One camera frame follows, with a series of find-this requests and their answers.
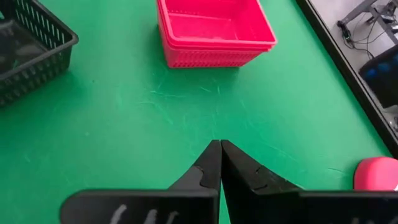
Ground black plastic mesh basket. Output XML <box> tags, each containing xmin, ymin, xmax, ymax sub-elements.
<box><xmin>0</xmin><ymin>0</ymin><xmax>80</xmax><ymax>107</ymax></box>

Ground green table mat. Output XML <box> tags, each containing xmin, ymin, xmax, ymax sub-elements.
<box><xmin>0</xmin><ymin>0</ymin><xmax>393</xmax><ymax>224</ymax></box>

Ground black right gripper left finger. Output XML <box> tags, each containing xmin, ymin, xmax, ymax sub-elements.
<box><xmin>59</xmin><ymin>139</ymin><xmax>223</xmax><ymax>224</ymax></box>

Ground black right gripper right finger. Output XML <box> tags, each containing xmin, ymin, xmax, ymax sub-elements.
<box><xmin>221</xmin><ymin>139</ymin><xmax>398</xmax><ymax>224</ymax></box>

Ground red desk lamp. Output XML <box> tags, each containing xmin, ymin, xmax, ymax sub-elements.
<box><xmin>353</xmin><ymin>156</ymin><xmax>398</xmax><ymax>192</ymax></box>

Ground tangled black floor cable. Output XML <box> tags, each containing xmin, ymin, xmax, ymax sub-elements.
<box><xmin>341</xmin><ymin>20</ymin><xmax>387</xmax><ymax>60</ymax></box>

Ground black aluminium table frame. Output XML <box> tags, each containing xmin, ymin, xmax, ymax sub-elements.
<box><xmin>294</xmin><ymin>0</ymin><xmax>398</xmax><ymax>159</ymax></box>

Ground black perforated computer case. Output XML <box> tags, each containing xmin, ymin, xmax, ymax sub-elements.
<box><xmin>358</xmin><ymin>45</ymin><xmax>398</xmax><ymax>109</ymax></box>

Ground grey metal stand legs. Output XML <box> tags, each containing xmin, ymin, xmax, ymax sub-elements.
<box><xmin>337</xmin><ymin>0</ymin><xmax>398</xmax><ymax>45</ymax></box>

